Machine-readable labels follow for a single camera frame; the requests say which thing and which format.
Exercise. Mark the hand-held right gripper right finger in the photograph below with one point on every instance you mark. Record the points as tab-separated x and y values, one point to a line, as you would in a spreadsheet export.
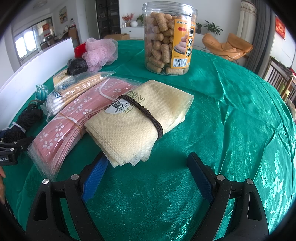
202	183

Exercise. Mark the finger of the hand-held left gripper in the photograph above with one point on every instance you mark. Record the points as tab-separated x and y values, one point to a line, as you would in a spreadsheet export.
23	141

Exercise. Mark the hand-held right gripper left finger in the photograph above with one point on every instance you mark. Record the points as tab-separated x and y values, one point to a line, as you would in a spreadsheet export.
96	178

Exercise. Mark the beige non-woven cloth bundle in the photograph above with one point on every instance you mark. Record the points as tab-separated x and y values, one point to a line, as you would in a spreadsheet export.
129	125

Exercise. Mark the red yarn skein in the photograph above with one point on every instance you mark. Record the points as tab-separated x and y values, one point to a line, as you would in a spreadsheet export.
80	50

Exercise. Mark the person's left hand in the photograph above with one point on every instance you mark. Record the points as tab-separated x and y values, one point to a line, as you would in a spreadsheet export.
2	185

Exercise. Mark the dark blue cloth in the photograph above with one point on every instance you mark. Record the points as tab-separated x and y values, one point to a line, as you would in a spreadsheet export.
10	133

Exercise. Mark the black mesh net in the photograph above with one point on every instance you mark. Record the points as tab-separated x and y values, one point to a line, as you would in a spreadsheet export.
30	115

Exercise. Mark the pink face mask pack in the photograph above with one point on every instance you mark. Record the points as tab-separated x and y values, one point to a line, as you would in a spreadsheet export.
69	122

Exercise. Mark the teal striped pouch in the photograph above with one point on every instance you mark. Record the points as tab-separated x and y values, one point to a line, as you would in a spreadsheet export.
41	92

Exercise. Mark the green satin tablecloth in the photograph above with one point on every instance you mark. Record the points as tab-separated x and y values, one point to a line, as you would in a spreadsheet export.
219	127

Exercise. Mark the cotton swab pack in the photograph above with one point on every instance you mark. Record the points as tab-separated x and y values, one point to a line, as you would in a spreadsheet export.
67	91

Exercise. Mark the small pale yellow box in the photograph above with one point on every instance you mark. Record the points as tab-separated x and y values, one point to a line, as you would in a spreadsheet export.
63	79

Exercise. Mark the white board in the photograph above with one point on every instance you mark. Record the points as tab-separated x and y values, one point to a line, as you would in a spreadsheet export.
34	67

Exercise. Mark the black trash bag roll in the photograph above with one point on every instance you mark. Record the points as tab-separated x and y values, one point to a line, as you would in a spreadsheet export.
77	66

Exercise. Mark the pink mesh bath pouf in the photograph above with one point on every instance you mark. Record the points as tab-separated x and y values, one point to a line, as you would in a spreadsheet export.
100	52

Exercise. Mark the wooden chair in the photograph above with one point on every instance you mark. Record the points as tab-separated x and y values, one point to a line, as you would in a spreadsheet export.
281	78

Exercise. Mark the orange lounge chair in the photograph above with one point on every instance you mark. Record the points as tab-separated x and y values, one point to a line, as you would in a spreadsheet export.
227	47

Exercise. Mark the cardboard box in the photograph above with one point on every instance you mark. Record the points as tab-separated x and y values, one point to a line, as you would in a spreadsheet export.
118	37

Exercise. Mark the clear snack jar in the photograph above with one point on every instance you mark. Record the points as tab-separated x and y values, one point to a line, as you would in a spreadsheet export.
170	37

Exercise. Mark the dark glass cabinet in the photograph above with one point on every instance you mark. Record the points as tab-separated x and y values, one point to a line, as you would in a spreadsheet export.
108	18

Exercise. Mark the white low cabinet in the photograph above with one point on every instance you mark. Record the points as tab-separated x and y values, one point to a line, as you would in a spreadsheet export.
131	32

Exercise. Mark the grey curtain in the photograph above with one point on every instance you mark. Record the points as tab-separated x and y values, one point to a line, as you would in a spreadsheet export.
259	39

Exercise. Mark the large potted plant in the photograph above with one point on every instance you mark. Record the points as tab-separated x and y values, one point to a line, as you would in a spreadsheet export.
214	27

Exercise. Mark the small potted plant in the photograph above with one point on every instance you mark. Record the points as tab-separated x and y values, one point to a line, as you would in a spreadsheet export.
198	26

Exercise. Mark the round white vase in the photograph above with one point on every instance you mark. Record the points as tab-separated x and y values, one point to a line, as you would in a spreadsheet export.
134	23

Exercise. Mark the red flower vase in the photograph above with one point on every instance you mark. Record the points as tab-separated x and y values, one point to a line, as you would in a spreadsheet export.
127	19

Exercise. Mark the framed wall painting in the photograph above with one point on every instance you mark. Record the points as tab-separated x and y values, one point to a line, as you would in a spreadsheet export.
63	15

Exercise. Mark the red wall poster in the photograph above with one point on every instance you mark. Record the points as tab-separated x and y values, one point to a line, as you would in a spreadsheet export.
280	27

